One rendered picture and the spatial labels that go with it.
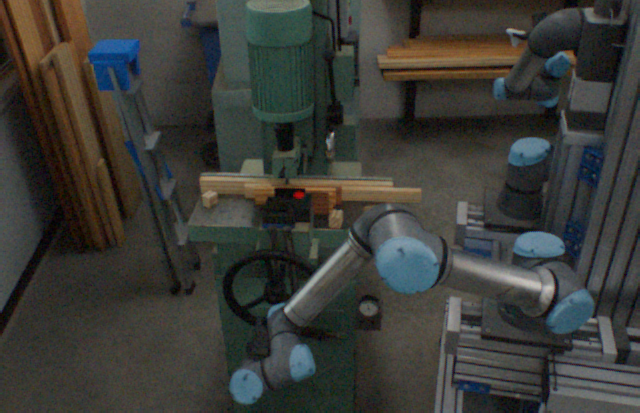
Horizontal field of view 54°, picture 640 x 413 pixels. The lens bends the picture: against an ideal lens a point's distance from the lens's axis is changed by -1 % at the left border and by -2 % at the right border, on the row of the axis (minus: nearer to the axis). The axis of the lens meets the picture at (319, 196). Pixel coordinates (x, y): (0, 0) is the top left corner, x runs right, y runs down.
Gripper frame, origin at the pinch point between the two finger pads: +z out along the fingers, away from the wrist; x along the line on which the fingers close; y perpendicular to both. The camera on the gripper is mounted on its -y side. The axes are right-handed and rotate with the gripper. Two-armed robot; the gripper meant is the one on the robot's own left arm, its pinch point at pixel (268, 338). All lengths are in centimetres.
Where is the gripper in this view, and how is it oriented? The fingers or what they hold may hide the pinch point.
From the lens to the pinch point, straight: 180.5
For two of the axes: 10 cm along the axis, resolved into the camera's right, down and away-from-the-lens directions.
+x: 10.0, 0.3, -0.7
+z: 0.8, -0.5, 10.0
